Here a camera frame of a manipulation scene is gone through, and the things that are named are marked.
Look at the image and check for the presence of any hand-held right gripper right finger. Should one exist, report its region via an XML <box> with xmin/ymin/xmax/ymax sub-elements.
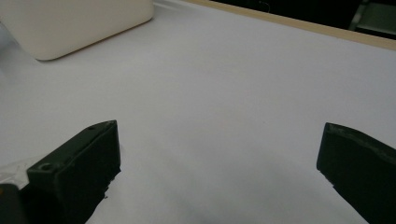
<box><xmin>316</xmin><ymin>121</ymin><xmax>396</xmax><ymax>224</ymax></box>

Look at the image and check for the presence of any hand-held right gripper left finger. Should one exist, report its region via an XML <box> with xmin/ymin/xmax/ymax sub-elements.
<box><xmin>19</xmin><ymin>119</ymin><xmax>121</xmax><ymax>224</ymax></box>

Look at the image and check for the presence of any cream plastic container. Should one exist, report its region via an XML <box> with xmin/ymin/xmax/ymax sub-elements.
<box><xmin>0</xmin><ymin>0</ymin><xmax>155</xmax><ymax>62</ymax></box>

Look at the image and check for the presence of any grey metal stand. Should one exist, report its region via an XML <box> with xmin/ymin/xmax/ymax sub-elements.
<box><xmin>348</xmin><ymin>0</ymin><xmax>396</xmax><ymax>41</ymax></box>

